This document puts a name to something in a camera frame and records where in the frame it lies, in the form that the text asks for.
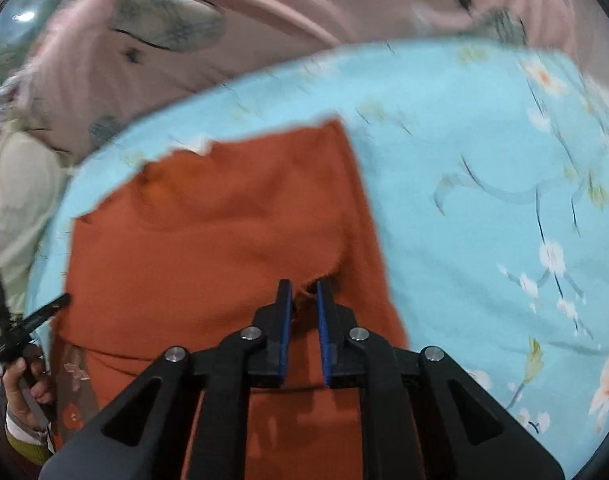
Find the person's left hand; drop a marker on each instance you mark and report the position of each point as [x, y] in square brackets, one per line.
[27, 390]

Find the orange small garment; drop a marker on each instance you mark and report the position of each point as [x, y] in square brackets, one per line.
[224, 230]

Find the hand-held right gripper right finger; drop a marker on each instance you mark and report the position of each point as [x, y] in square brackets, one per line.
[324, 325]

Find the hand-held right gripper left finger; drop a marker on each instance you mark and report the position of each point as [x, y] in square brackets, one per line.
[284, 320]

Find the pink printed blanket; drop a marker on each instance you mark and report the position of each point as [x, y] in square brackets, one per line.
[284, 10]

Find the person's left forearm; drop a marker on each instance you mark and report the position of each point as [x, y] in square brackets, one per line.
[24, 440]

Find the cream cloth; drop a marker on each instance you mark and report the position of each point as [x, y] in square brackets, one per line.
[14, 200]

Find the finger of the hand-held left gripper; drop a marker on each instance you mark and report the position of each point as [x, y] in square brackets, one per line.
[47, 311]

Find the light blue floral bedsheet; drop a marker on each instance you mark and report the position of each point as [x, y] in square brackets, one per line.
[484, 200]

